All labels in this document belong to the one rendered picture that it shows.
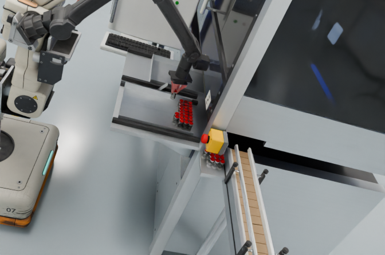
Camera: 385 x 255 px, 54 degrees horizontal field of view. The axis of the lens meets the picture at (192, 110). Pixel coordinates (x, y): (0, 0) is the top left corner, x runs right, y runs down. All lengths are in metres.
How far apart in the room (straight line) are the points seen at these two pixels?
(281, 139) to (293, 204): 0.46
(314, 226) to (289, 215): 0.18
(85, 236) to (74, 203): 0.23
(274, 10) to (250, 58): 0.20
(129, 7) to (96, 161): 1.06
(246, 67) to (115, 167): 1.50
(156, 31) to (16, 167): 1.15
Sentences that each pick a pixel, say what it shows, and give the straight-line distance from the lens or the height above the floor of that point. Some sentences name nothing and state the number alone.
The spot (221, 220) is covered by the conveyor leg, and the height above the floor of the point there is 0.70.
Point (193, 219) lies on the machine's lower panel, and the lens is 2.06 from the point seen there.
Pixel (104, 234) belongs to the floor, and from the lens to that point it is 2.37.
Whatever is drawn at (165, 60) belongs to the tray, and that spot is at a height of 0.90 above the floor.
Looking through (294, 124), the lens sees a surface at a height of 1.14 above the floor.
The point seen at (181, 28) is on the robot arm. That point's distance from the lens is 1.52.
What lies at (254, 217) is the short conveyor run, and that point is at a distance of 1.48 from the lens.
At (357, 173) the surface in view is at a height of 0.86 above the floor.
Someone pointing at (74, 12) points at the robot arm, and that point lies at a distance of 1.46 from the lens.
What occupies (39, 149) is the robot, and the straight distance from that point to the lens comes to 2.34.
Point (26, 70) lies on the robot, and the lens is 1.84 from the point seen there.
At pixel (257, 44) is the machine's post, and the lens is 1.41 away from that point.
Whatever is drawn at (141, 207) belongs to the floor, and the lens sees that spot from 2.53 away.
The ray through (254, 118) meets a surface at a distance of 1.60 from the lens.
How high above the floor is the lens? 1.95
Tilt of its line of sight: 35 degrees down
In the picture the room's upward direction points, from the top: 23 degrees clockwise
